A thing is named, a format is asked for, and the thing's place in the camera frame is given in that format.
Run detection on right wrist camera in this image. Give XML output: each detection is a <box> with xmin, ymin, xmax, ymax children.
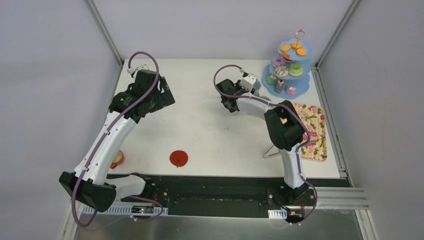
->
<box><xmin>239</xmin><ymin>72</ymin><xmax>258</xmax><ymax>92</ymax></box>

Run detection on round orange biscuit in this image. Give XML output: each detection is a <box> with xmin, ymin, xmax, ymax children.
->
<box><xmin>295</xmin><ymin>47</ymin><xmax>308</xmax><ymax>57</ymax></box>
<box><xmin>291</xmin><ymin>41</ymin><xmax>303</xmax><ymax>50</ymax></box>

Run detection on green teacup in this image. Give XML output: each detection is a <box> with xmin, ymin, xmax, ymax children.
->
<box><xmin>259</xmin><ymin>96</ymin><xmax>272</xmax><ymax>102</ymax></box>

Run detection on pink cupcake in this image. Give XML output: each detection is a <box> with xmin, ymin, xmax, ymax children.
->
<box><xmin>285</xmin><ymin>85</ymin><xmax>297</xmax><ymax>96</ymax></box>

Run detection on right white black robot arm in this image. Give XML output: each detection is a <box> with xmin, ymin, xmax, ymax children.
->
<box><xmin>215</xmin><ymin>79</ymin><xmax>309</xmax><ymax>205</ymax></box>

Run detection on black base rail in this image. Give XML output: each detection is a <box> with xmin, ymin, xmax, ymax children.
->
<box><xmin>82</xmin><ymin>173</ymin><xmax>352</xmax><ymax>220</ymax></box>

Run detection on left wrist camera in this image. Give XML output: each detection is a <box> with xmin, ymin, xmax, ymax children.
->
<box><xmin>126</xmin><ymin>64</ymin><xmax>150</xmax><ymax>75</ymax></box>

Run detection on orange small mug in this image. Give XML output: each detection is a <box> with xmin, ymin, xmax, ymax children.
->
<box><xmin>110</xmin><ymin>150</ymin><xmax>125</xmax><ymax>169</ymax></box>

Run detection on red apple coaster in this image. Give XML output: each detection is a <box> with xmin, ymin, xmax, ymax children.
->
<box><xmin>169</xmin><ymin>150</ymin><xmax>189</xmax><ymax>168</ymax></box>

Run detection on chocolate slice cake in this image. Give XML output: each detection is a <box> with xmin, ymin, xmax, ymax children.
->
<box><xmin>274</xmin><ymin>79</ymin><xmax>286</xmax><ymax>94</ymax></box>

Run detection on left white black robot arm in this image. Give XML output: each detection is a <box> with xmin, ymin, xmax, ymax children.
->
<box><xmin>59</xmin><ymin>70</ymin><xmax>175</xmax><ymax>213</ymax></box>

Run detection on white chocolate donut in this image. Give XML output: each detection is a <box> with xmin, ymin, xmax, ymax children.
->
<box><xmin>274</xmin><ymin>64</ymin><xmax>289</xmax><ymax>78</ymax></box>

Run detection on purple cable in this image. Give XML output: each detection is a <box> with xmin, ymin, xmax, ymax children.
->
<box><xmin>70</xmin><ymin>51</ymin><xmax>161</xmax><ymax>229</ymax></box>
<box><xmin>212</xmin><ymin>64</ymin><xmax>319</xmax><ymax>226</ymax></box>

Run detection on rectangular yellow biscuit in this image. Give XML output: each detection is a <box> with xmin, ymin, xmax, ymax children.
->
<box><xmin>279</xmin><ymin>43</ymin><xmax>294</xmax><ymax>53</ymax></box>

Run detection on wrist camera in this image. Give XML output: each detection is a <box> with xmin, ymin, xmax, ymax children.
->
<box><xmin>126</xmin><ymin>64</ymin><xmax>150</xmax><ymax>75</ymax></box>
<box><xmin>239</xmin><ymin>72</ymin><xmax>258</xmax><ymax>92</ymax></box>

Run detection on green frosted donut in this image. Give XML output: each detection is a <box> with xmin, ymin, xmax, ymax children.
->
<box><xmin>288</xmin><ymin>63</ymin><xmax>304</xmax><ymax>77</ymax></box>

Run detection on purple sprinkled donut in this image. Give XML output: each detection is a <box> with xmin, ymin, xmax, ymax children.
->
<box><xmin>271</xmin><ymin>55</ymin><xmax>286</xmax><ymax>68</ymax></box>

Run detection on light blue mug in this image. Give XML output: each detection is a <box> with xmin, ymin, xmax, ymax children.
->
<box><xmin>251</xmin><ymin>80</ymin><xmax>262</xmax><ymax>97</ymax></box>

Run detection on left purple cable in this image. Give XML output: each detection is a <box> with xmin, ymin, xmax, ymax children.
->
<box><xmin>70</xmin><ymin>51</ymin><xmax>161</xmax><ymax>229</ymax></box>

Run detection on floral serving tray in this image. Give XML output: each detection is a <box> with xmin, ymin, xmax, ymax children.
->
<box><xmin>293</xmin><ymin>103</ymin><xmax>328</xmax><ymax>162</ymax></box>

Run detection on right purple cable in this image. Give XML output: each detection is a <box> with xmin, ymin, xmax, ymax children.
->
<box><xmin>212</xmin><ymin>64</ymin><xmax>319</xmax><ymax>226</ymax></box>

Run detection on blue three-tier cake stand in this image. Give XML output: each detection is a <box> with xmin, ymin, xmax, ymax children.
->
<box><xmin>262</xmin><ymin>29</ymin><xmax>313</xmax><ymax>100</ymax></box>

